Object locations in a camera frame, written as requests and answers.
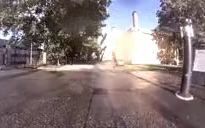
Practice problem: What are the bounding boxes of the grey asphalt pavement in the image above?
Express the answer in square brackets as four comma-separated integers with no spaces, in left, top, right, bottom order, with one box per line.
[0,63,205,128]

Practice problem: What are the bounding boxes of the white building with chimney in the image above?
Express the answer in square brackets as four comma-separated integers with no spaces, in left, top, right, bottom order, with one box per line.
[99,10,162,66]

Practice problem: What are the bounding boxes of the large green trees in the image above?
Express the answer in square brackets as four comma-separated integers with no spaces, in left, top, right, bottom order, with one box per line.
[0,0,113,66]

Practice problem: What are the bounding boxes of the grass patch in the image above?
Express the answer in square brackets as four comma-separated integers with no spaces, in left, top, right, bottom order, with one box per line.
[123,63,184,76]

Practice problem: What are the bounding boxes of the dense dark green trees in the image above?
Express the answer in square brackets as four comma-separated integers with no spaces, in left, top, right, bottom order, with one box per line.
[152,0,205,67]

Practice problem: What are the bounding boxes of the dark pole with white base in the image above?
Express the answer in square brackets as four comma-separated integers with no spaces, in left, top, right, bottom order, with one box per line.
[175,18,195,102]

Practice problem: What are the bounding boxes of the low grey building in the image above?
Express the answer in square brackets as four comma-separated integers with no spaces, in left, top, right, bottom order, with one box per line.
[0,39,48,68]

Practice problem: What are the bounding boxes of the white sign board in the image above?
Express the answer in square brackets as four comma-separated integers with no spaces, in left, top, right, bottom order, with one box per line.
[192,48,205,74]

